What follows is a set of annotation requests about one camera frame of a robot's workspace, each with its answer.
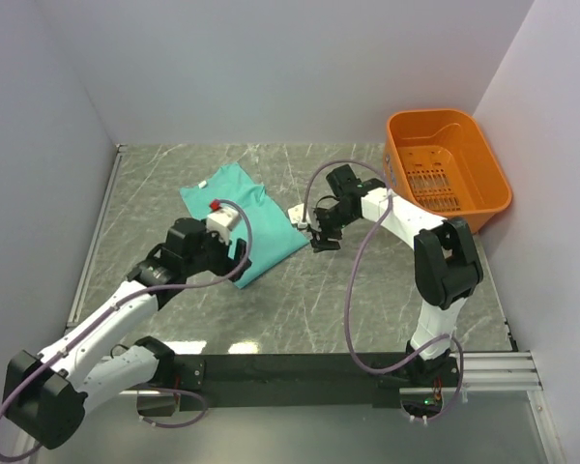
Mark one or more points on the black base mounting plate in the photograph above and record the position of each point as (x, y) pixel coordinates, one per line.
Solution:
(279, 380)

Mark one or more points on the teal t shirt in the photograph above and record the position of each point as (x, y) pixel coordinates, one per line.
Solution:
(273, 236)

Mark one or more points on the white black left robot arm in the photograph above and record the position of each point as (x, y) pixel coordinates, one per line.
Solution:
(49, 394)

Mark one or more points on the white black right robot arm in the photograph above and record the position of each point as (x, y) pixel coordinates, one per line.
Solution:
(447, 267)

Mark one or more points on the aluminium frame rail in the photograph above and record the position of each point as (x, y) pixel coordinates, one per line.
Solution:
(500, 372)

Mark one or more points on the orange plastic basket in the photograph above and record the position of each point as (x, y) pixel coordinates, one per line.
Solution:
(439, 159)

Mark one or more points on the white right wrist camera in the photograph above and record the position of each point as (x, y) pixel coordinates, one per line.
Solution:
(298, 217)

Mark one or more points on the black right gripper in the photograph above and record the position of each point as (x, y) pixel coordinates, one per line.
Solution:
(321, 234)

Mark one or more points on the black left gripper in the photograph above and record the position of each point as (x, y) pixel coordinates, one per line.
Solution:
(227, 266)

